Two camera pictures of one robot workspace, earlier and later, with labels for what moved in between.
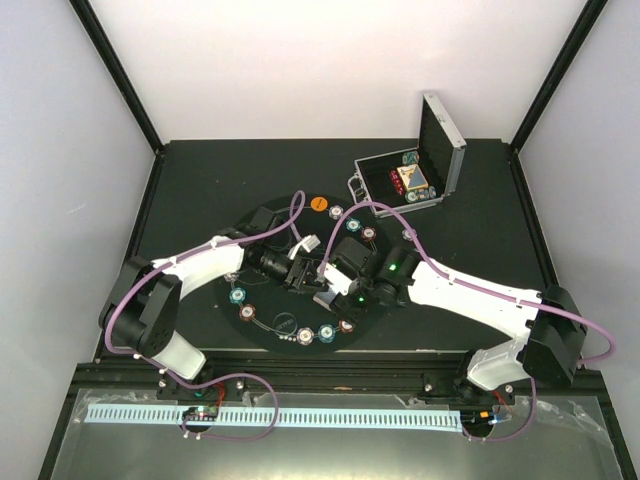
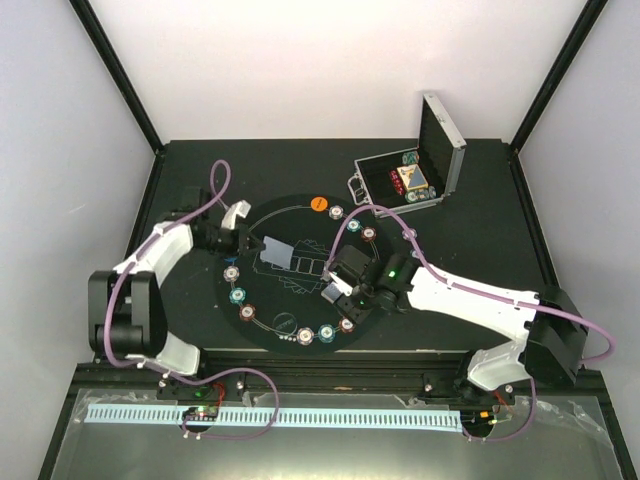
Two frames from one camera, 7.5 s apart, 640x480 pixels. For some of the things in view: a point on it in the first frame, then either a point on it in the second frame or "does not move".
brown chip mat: [247, 312] does not move
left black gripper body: [291, 282] → [231, 246]
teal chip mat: [237, 295] does not move
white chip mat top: [335, 212] does not move
